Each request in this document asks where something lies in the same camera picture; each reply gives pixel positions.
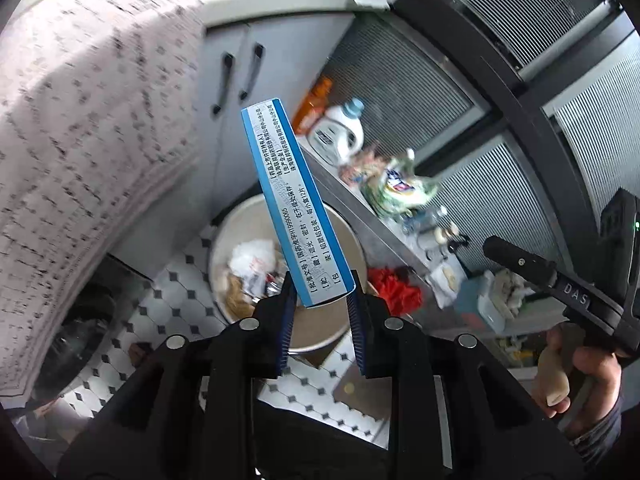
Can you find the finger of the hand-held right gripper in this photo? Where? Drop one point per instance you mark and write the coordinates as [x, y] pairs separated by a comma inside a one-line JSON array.
[[520, 262]]

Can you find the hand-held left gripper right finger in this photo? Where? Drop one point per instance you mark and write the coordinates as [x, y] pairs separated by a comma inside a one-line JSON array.
[[357, 330]]

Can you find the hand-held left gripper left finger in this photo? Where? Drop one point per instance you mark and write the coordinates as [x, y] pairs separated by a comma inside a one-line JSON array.
[[286, 320]]

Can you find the foil snack packet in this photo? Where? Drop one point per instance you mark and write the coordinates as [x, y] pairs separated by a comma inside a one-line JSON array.
[[272, 285]]

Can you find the plastic wrappers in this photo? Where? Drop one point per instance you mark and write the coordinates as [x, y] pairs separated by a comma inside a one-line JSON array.
[[250, 260]]

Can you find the beige trash bin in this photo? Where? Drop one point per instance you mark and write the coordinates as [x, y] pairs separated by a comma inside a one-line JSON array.
[[225, 240]]

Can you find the blue white medicine box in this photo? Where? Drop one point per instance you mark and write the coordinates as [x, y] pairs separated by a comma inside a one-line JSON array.
[[290, 200]]

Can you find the person's right forearm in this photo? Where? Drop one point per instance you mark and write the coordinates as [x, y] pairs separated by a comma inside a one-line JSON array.
[[595, 430]]

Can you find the person's right hand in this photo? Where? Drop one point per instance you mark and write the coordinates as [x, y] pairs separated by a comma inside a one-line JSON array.
[[590, 380]]

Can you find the white rag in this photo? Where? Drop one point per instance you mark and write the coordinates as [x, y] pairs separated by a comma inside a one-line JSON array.
[[510, 287]]

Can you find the crumpled brown paper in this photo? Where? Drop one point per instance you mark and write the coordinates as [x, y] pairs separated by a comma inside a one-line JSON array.
[[240, 300]]

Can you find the red plastic bag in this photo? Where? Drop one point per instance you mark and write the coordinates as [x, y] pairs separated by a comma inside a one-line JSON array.
[[395, 290]]

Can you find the teal box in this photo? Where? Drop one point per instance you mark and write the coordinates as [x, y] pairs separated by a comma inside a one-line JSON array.
[[475, 305]]

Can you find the small dark bottle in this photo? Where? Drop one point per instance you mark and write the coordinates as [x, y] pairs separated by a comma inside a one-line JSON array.
[[457, 246]]

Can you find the clear plastic bottle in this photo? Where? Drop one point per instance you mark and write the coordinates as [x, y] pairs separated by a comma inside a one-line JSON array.
[[425, 220]]

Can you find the person's dark clothing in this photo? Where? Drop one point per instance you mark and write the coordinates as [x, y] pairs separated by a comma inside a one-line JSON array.
[[320, 440]]

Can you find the green white plastic bag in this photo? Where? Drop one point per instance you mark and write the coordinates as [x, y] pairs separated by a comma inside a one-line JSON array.
[[400, 187]]

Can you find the pink patterned bag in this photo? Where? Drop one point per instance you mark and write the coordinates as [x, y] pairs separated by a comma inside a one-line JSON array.
[[360, 170]]

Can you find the white laundry detergent bottle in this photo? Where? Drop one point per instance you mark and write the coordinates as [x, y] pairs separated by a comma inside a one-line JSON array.
[[337, 132]]

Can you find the orange bottle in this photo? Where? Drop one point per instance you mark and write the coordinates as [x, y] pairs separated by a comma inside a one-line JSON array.
[[312, 107]]

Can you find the ribbed sliding door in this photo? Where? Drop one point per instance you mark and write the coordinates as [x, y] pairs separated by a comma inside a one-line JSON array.
[[500, 10]]

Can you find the grey sink cabinet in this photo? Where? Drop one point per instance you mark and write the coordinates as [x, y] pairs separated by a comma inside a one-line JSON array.
[[280, 60]]

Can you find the patterned tablecloth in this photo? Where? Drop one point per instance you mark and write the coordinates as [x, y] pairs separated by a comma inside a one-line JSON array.
[[90, 135]]

